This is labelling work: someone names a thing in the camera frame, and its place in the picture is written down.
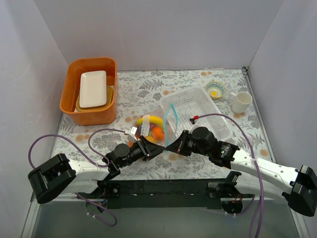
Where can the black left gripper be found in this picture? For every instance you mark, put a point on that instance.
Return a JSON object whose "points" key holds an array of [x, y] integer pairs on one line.
{"points": [[145, 148]]}

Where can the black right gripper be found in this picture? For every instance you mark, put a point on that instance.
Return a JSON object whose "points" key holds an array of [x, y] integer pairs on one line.
{"points": [[183, 142]]}

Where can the orange tangerine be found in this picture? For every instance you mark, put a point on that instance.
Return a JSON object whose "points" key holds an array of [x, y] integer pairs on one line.
{"points": [[158, 133], [149, 138]]}

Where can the clear zip top bag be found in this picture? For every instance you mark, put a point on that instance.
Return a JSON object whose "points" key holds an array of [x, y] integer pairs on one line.
{"points": [[170, 125]]}

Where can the yellow banana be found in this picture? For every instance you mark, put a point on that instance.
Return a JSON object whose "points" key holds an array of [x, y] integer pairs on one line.
{"points": [[152, 119]]}

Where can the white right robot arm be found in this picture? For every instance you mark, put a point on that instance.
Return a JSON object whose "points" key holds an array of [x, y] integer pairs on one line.
{"points": [[249, 176]]}

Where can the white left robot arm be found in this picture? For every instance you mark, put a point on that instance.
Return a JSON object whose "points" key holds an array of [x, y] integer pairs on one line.
{"points": [[60, 175]]}

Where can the white plastic basket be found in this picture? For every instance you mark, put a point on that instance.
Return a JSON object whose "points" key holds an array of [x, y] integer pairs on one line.
{"points": [[194, 101]]}

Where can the floral table mat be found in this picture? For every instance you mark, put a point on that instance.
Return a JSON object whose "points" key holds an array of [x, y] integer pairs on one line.
{"points": [[138, 93]]}

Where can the small patterned bowl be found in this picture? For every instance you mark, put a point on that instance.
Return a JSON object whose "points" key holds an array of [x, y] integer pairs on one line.
{"points": [[215, 89]]}

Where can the yellow tray in tub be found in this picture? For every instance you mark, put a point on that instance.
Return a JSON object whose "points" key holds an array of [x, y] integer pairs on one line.
{"points": [[110, 92]]}

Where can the white mug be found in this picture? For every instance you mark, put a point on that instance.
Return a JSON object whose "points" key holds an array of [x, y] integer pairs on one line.
{"points": [[240, 101]]}

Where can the white rectangular plate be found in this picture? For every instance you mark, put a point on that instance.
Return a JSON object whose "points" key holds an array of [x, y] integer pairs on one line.
{"points": [[93, 89]]}

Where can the orange plastic tub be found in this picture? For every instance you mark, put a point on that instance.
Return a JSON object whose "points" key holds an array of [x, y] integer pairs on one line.
{"points": [[71, 91]]}

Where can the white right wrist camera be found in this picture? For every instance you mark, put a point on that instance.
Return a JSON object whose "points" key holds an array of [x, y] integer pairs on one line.
{"points": [[194, 124]]}

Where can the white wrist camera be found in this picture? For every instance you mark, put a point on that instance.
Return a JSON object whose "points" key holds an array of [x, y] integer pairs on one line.
{"points": [[194, 124], [132, 134]]}

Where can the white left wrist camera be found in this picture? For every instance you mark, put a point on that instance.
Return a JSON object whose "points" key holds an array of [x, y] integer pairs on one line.
{"points": [[132, 134]]}

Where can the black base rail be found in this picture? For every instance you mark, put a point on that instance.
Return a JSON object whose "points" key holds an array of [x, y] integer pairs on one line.
{"points": [[207, 193]]}

